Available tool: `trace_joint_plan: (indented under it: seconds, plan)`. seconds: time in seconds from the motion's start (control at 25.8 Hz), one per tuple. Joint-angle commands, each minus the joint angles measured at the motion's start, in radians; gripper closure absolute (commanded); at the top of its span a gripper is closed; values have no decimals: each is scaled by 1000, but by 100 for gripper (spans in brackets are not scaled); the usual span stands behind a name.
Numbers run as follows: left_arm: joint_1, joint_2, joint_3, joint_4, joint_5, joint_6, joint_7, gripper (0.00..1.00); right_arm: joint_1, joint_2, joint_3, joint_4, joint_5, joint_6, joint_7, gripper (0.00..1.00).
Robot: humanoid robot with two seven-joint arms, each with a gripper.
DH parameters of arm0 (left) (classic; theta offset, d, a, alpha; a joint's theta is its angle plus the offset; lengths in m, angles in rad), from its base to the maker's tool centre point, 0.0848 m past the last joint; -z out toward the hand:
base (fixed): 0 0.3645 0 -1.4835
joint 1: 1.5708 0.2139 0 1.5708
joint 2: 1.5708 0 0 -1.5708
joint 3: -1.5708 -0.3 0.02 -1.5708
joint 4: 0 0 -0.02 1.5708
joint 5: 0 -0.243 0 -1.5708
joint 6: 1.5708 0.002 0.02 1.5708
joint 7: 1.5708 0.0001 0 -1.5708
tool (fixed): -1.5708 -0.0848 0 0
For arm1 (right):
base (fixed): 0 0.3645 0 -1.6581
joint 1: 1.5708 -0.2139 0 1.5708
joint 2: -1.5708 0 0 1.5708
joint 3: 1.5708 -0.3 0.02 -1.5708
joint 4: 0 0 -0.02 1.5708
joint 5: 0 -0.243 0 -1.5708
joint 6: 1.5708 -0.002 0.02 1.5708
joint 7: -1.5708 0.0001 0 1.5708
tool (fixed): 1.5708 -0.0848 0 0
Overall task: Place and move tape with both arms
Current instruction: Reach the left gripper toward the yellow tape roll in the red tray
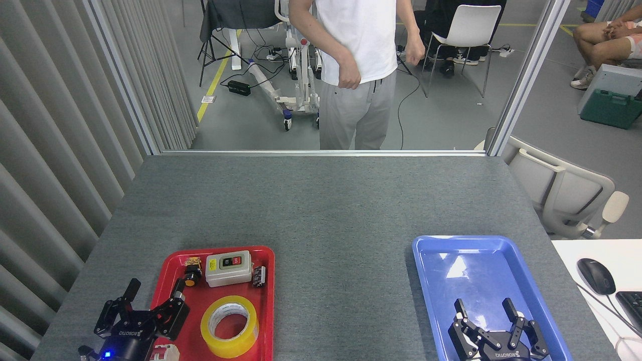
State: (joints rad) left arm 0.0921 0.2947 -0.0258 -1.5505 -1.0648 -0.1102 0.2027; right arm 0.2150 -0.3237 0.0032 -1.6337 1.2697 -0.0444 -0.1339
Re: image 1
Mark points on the white plastic chair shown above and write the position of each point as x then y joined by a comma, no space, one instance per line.
471,25

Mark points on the grey flat box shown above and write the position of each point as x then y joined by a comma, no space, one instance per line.
619,77

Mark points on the seated person with bare legs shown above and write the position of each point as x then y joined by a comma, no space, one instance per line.
592,40

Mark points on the yellow tape roll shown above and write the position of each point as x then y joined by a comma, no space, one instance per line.
228,347

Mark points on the black keyboard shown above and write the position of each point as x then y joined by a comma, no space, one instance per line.
632,308

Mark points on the desk with black cloth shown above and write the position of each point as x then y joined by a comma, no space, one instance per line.
241,12

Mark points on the standing person's left forearm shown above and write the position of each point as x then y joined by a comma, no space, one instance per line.
405,20

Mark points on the seated person in black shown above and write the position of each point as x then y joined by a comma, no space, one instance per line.
436,15

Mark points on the red white terminal block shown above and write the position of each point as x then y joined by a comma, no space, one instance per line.
168,353

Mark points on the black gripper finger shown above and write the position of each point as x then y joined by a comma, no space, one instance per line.
118,313
173,318
466,333
526,333

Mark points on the red plastic tray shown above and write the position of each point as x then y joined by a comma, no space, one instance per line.
220,293

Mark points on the black orange push button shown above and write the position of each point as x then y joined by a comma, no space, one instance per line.
192,277

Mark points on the white power strip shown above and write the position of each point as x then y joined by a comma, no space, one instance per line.
506,51
274,56

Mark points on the standing person's right hand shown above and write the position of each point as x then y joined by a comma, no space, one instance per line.
349,77

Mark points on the small black electrical component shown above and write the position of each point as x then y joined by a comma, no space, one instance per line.
259,277

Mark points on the black camera tripod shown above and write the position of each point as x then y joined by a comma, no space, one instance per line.
404,66

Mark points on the silver frame rail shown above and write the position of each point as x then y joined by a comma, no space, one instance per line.
321,152

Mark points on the blue plastic tray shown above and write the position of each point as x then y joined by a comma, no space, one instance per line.
481,281

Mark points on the black power adapter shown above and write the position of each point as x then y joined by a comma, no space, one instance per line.
239,88

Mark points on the standing person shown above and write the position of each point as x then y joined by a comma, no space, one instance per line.
351,30

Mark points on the white side table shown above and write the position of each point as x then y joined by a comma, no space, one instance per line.
577,260

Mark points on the beige switch box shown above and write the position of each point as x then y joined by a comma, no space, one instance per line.
228,273

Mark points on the standing person's left hand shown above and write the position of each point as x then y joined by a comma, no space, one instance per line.
415,52

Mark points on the black computer mouse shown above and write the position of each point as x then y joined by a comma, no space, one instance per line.
596,276

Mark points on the green plastic case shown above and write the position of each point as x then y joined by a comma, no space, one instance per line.
612,110

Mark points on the white floor label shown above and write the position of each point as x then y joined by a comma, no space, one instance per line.
208,99

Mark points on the white stand on wheels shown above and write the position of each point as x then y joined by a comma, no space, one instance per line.
262,79

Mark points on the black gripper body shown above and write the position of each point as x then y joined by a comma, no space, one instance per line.
504,353
125,343

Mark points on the silver frame post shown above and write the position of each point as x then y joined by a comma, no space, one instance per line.
123,75
526,75

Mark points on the pale grey office chair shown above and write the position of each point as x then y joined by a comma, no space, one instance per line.
567,190

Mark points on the standing person's right forearm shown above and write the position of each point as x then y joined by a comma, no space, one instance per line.
316,35

